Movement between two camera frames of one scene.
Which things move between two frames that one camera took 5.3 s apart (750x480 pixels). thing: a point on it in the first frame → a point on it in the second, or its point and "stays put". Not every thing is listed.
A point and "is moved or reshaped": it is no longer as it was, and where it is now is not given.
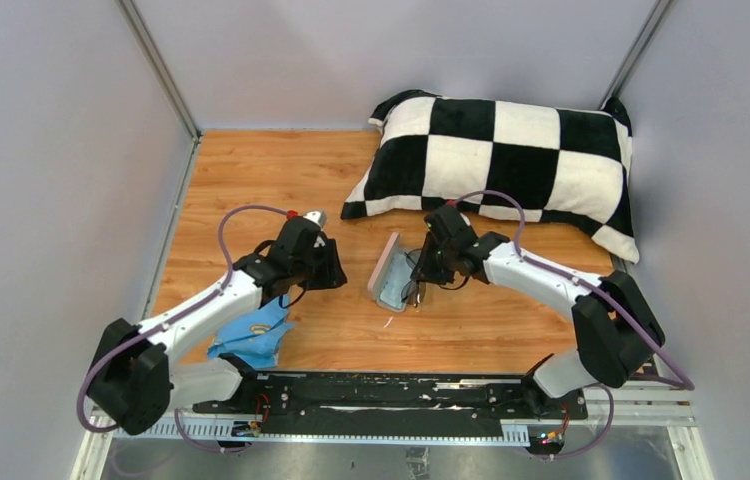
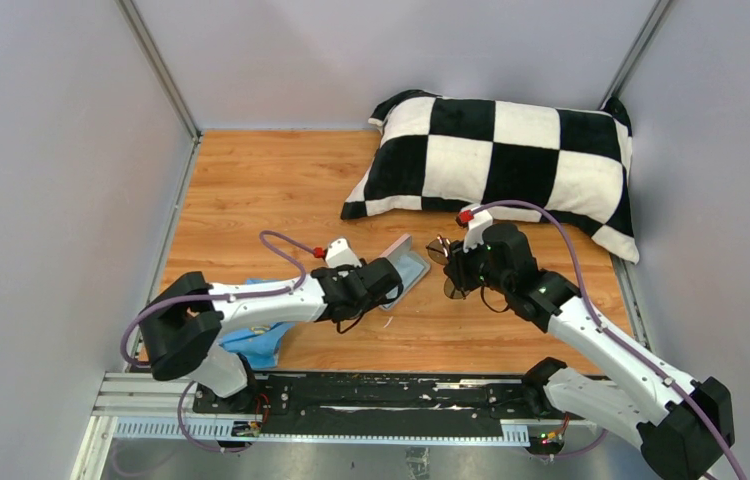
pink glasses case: x=389 y=275 is moved or reshaped
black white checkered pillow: x=563 y=167 stays put
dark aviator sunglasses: x=414 y=291 is moved or reshaped
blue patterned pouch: x=253 y=334 stays put
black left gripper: x=332 y=273 → x=349 y=268
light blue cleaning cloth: x=399 y=275 stays put
